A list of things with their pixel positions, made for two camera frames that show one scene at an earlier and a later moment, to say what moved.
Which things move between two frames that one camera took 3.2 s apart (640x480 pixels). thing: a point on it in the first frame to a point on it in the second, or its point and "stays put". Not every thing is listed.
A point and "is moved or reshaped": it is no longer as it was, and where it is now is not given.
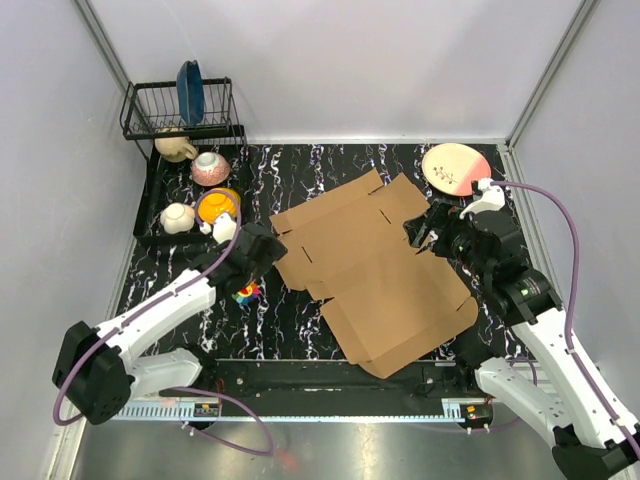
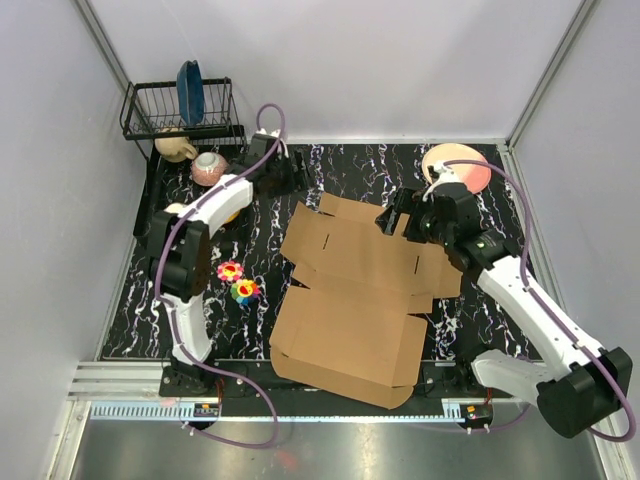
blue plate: (190, 91) stays put
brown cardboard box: (390, 305) is moved or reshaped
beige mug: (174, 149) stays put
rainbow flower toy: (245, 295) stays put
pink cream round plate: (452, 168) stays put
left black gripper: (275, 252) to (302, 177)
